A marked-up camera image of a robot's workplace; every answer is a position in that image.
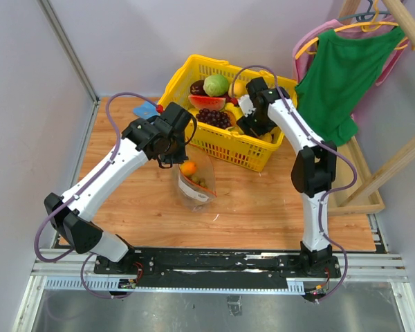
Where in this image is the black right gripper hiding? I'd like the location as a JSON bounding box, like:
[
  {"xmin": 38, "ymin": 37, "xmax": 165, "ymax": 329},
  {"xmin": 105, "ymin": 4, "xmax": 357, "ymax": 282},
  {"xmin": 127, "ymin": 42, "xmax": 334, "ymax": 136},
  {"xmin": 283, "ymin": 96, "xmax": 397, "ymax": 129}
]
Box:
[{"xmin": 237, "ymin": 107, "xmax": 277, "ymax": 145}]

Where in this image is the orange fruit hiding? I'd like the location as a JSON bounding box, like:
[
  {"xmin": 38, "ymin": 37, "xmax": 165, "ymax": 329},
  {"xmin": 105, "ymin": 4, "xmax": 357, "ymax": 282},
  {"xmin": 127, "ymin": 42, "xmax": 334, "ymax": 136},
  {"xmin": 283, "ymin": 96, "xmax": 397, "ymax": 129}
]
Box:
[{"xmin": 180, "ymin": 160, "xmax": 197, "ymax": 177}]

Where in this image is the clear zip top bag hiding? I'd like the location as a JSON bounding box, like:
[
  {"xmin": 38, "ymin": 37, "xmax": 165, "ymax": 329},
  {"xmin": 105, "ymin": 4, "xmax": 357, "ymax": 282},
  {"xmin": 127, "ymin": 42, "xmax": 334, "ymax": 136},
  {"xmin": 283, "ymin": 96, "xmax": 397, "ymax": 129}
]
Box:
[{"xmin": 173, "ymin": 145, "xmax": 217, "ymax": 212}]

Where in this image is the brown longan bunch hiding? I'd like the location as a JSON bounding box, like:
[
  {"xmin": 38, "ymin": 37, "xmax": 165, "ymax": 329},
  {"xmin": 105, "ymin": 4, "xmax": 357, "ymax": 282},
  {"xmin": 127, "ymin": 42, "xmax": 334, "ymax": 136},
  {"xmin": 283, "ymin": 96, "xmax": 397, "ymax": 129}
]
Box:
[{"xmin": 190, "ymin": 175, "xmax": 208, "ymax": 189}]

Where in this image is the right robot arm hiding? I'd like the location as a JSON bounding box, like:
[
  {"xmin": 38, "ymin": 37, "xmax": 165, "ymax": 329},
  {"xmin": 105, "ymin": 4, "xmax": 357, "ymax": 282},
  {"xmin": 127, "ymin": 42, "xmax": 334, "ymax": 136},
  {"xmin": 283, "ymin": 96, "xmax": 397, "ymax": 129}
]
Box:
[{"xmin": 237, "ymin": 77, "xmax": 341, "ymax": 277}]

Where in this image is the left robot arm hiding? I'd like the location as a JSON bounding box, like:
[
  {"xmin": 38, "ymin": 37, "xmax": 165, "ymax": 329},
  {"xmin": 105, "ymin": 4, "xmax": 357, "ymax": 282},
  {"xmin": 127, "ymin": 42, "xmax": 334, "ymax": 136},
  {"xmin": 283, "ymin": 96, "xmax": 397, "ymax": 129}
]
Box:
[{"xmin": 44, "ymin": 102, "xmax": 196, "ymax": 274}]

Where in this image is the green tank top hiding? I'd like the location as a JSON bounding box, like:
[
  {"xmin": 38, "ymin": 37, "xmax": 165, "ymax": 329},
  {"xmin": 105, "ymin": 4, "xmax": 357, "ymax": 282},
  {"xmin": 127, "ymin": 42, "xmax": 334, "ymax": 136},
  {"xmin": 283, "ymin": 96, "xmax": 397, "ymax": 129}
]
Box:
[{"xmin": 295, "ymin": 26, "xmax": 405, "ymax": 147}]

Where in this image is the yellow banana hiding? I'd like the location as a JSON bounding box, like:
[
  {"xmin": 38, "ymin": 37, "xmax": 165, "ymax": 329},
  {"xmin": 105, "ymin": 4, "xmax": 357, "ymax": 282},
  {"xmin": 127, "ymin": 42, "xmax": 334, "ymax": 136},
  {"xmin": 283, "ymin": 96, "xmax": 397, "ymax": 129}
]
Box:
[{"xmin": 224, "ymin": 102, "xmax": 243, "ymax": 135}]

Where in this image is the blue cloth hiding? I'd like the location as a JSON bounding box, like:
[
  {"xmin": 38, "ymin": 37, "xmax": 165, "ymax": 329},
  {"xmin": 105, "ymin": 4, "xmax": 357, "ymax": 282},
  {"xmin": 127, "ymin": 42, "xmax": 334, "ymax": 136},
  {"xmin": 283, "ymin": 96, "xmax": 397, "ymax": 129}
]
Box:
[{"xmin": 133, "ymin": 102, "xmax": 159, "ymax": 119}]

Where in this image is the purple grape bunch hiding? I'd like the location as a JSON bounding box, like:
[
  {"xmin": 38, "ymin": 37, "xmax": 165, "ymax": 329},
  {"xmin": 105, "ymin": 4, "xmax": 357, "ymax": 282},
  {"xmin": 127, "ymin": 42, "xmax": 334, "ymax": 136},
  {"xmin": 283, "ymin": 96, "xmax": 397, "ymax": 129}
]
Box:
[{"xmin": 196, "ymin": 109, "xmax": 232, "ymax": 129}]

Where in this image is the yellow lemon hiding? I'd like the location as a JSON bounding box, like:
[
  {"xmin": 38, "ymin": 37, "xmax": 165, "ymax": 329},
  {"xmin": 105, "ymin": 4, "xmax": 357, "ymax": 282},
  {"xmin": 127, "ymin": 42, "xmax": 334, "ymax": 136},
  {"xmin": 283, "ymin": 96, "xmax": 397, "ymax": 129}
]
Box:
[{"xmin": 228, "ymin": 81, "xmax": 248, "ymax": 99}]

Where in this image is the watermelon slice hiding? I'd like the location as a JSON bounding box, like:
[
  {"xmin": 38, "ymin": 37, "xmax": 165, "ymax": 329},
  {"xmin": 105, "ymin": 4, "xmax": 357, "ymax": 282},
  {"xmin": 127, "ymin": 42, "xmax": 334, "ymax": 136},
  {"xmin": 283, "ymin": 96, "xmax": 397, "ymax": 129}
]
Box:
[{"xmin": 188, "ymin": 95, "xmax": 226, "ymax": 111}]

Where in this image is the green cabbage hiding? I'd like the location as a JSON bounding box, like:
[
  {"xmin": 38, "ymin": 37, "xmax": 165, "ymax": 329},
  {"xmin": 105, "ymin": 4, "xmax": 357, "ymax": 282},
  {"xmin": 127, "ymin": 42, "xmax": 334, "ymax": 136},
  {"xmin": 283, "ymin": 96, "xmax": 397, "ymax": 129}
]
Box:
[{"xmin": 203, "ymin": 74, "xmax": 230, "ymax": 97}]

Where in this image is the yellow plastic basket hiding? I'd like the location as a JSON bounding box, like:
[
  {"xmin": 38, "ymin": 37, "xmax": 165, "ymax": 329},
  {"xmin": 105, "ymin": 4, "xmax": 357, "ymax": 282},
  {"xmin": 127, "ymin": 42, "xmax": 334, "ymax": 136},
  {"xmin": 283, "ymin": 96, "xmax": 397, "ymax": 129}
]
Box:
[{"xmin": 158, "ymin": 54, "xmax": 284, "ymax": 172}]

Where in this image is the pink shirt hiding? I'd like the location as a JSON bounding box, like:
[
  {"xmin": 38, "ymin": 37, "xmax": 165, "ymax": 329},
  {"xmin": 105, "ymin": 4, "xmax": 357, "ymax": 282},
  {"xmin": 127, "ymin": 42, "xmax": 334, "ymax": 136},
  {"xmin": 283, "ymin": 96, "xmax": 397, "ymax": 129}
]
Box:
[{"xmin": 293, "ymin": 19, "xmax": 410, "ymax": 86}]

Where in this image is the wooden clothes rack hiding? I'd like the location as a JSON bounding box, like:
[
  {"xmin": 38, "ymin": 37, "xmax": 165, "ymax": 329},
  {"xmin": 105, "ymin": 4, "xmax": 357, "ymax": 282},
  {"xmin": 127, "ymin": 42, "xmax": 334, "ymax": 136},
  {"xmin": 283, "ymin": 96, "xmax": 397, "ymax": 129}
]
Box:
[{"xmin": 329, "ymin": 1, "xmax": 415, "ymax": 216}]

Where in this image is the yellow clothes hanger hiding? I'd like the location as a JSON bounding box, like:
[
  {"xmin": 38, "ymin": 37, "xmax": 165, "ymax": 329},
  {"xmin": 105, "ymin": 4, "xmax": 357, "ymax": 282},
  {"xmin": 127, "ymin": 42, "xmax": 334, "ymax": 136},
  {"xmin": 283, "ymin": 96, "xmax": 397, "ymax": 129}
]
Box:
[{"xmin": 294, "ymin": 1, "xmax": 398, "ymax": 60}]

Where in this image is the grey clothes hanger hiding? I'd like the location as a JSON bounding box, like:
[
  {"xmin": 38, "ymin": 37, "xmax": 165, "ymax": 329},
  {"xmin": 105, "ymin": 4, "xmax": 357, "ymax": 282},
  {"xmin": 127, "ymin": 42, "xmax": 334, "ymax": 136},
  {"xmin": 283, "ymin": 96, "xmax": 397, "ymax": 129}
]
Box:
[{"xmin": 337, "ymin": 0, "xmax": 390, "ymax": 24}]

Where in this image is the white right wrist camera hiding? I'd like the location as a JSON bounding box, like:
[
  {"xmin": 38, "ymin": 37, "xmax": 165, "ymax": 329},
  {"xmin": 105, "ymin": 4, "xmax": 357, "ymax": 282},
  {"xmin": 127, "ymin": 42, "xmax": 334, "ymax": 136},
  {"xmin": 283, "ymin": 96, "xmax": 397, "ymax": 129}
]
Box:
[{"xmin": 238, "ymin": 95, "xmax": 255, "ymax": 117}]

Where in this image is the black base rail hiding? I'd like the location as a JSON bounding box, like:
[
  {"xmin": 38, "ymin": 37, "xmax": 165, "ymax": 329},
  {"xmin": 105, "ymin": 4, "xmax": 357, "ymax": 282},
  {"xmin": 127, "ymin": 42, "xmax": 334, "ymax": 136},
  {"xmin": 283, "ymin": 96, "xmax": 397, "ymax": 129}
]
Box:
[{"xmin": 93, "ymin": 247, "xmax": 342, "ymax": 290}]

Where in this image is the aluminium frame post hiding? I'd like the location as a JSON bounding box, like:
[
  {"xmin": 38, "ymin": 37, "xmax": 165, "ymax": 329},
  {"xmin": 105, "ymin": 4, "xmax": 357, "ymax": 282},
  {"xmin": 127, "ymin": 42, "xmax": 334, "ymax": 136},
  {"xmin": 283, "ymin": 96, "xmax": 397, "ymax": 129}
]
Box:
[{"xmin": 37, "ymin": 0, "xmax": 101, "ymax": 104}]

